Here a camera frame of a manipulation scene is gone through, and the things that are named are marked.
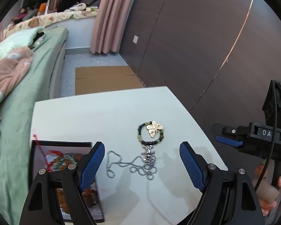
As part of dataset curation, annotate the black cable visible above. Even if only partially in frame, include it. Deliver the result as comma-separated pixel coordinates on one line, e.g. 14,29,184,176
254,79,279,193

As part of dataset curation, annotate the light green quilt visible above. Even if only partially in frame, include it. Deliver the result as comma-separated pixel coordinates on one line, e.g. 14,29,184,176
0,26,44,60

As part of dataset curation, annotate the silver ball chain necklace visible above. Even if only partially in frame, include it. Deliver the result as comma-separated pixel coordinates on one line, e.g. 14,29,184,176
106,145,158,181

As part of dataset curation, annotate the floral window seat cushion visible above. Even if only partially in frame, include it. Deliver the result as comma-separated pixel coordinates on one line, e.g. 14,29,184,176
2,7,98,39

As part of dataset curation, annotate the dark brown wardrobe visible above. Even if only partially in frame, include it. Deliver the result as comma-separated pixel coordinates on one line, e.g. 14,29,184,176
119,0,281,132

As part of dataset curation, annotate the pink curtain by wardrobe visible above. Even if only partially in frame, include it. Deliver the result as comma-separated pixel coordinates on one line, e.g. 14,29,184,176
90,0,133,54

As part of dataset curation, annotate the flat cardboard sheet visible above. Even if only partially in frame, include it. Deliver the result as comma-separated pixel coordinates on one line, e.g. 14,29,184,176
75,66,144,95

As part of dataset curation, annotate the green sheeted bed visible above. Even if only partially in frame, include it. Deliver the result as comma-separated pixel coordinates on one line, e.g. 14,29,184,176
0,26,69,224

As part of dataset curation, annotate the gold butterfly brooch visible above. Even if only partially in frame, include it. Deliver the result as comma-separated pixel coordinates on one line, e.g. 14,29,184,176
146,121,164,138

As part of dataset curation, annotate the black jewelry box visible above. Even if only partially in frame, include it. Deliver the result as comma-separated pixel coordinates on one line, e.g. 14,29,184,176
29,140,105,223

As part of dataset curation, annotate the pink fleece blanket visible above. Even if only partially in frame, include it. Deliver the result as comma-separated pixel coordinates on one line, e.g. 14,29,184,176
0,46,34,167

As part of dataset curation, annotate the green black bead bracelet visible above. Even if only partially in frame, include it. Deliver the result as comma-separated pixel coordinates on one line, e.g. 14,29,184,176
137,120,165,146

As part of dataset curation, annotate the right hand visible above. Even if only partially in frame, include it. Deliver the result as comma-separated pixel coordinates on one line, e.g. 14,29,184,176
257,176,281,216

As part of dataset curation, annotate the red beaded string bracelet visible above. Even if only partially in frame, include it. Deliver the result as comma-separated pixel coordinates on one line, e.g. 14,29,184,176
32,133,67,169

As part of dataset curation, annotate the brown seed bead bracelet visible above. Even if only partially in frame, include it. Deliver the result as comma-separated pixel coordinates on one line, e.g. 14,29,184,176
56,154,99,214

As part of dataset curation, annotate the white wall switch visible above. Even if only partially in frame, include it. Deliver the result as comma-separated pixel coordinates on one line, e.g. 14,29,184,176
133,36,138,44

